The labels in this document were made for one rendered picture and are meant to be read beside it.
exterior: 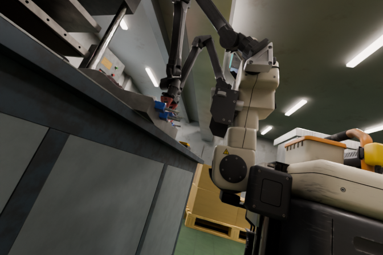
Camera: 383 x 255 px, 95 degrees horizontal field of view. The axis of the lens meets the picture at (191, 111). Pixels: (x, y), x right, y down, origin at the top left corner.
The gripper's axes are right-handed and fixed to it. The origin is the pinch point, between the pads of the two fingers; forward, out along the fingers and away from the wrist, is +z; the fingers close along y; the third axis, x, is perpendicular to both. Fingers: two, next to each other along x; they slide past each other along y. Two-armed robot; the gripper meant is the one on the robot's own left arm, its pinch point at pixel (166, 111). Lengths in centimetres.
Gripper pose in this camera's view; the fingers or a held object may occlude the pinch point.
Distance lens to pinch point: 95.3
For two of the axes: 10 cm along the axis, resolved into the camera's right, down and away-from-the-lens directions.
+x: 9.3, 1.3, -3.4
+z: -2.5, 9.1, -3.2
